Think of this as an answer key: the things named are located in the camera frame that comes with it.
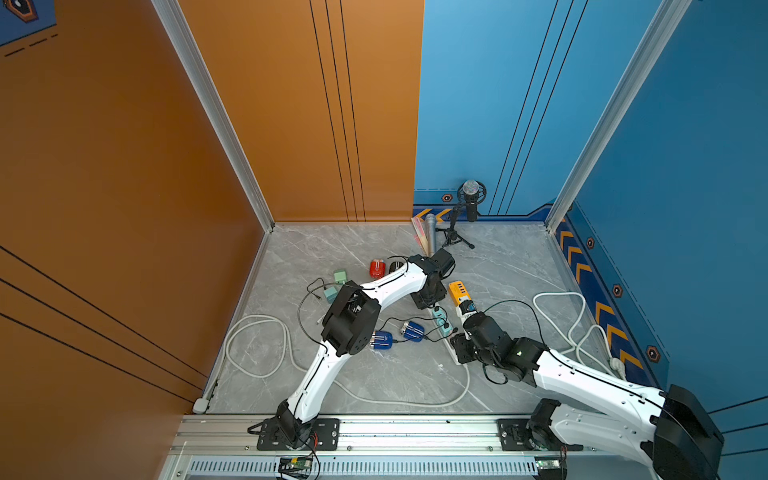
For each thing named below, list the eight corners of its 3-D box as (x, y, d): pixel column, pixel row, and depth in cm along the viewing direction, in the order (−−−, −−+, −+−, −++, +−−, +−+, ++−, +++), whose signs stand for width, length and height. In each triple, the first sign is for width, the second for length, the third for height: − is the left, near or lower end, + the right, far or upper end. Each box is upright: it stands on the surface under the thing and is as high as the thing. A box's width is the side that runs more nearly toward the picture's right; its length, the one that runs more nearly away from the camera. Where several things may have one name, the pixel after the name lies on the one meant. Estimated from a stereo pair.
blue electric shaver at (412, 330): (399, 335, 92) (399, 331, 90) (404, 322, 94) (404, 318, 92) (420, 343, 90) (421, 340, 88) (425, 330, 92) (426, 326, 90)
